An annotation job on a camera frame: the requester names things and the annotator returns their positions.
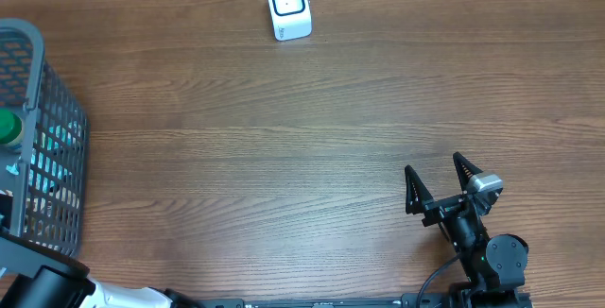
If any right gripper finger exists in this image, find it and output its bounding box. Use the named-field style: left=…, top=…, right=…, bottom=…
left=453, top=152, right=483, bottom=193
left=405, top=165, right=434, bottom=214

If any teal snack packet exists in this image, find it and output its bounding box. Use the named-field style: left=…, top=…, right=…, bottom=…
left=1, top=121, right=87, bottom=208

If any green lid jar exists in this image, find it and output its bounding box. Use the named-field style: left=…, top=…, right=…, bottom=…
left=0, top=108, right=25, bottom=152

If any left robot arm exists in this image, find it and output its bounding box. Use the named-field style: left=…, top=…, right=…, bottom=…
left=1, top=232, right=200, bottom=308

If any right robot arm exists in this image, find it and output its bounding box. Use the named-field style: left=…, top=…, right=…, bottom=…
left=401, top=152, right=532, bottom=308

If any white barcode scanner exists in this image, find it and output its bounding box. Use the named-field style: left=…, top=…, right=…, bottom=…
left=268, top=0, right=313, bottom=42

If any grey plastic mesh basket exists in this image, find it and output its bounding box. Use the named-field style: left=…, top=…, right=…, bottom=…
left=1, top=18, right=90, bottom=257

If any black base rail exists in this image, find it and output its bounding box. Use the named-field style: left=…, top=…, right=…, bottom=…
left=198, top=293, right=534, bottom=308

